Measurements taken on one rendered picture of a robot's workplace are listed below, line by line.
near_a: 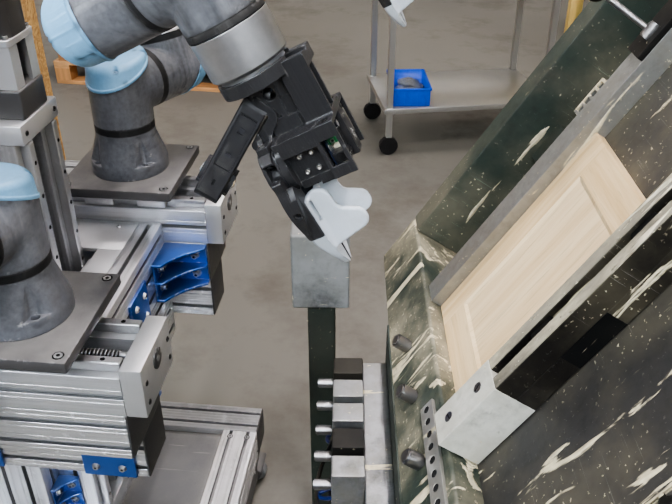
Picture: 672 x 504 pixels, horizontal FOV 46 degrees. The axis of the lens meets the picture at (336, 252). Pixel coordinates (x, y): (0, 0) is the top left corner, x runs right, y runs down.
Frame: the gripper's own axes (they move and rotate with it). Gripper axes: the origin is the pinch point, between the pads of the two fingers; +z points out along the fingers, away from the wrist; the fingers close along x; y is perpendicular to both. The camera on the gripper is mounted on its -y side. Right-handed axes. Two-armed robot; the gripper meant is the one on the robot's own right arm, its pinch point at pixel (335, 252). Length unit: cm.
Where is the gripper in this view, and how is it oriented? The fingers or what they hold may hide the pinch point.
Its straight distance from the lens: 78.4
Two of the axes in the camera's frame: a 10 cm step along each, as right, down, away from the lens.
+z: 4.6, 7.8, 4.3
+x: 1.1, -5.3, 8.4
